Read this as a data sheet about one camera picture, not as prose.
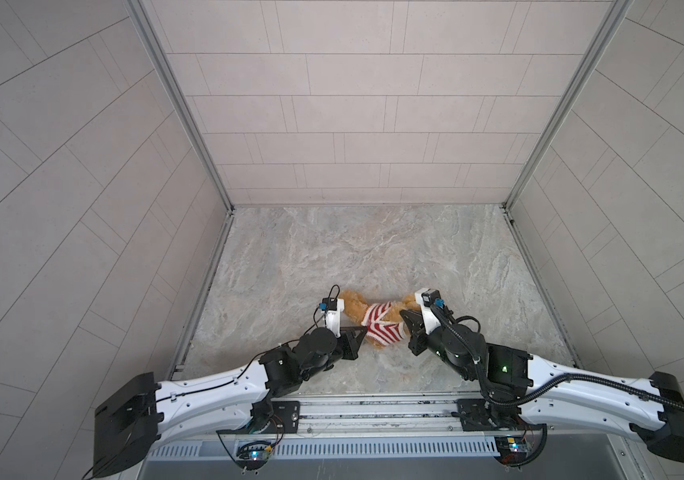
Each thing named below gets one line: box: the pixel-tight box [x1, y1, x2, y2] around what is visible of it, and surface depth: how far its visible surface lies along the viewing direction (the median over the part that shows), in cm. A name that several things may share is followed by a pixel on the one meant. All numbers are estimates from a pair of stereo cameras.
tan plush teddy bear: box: [339, 289, 420, 350], surface depth 75 cm
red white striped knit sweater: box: [361, 301, 405, 346], surface depth 74 cm
